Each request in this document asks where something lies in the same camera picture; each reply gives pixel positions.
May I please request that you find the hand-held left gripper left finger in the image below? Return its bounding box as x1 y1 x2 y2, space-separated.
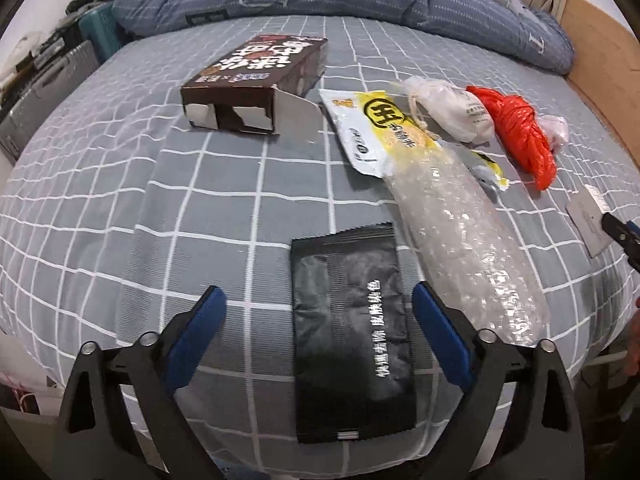
52 285 228 480

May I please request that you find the clear bubble wrap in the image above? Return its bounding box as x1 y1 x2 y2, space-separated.
387 142 551 346

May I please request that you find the red plastic bag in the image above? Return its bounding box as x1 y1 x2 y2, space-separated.
466 85 557 191

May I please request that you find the wooden headboard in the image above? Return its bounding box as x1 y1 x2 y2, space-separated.
557 0 640 171

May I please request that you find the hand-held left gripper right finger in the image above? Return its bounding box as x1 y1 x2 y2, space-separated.
411 280 586 480

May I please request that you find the grey checked bed sheet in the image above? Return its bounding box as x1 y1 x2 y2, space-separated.
0 12 640 461

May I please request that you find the small yellow white wrapper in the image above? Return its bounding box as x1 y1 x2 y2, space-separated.
462 152 510 192

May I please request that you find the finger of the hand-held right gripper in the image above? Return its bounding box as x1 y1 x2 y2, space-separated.
601 212 640 273

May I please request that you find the clear bag with pink bits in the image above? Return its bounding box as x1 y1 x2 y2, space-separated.
540 114 570 153

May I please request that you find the grey suitcase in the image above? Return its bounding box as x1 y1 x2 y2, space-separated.
0 40 101 163

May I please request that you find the grey paper card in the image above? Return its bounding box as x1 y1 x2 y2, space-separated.
565 185 621 259

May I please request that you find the brown cardboard box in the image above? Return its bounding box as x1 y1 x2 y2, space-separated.
180 35 329 143

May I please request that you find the white drawstring pouch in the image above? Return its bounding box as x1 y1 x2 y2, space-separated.
402 76 496 143

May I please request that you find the yellow white snack packet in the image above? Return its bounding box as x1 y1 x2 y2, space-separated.
318 88 443 178

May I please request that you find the black foil packet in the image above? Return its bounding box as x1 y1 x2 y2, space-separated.
290 222 418 445

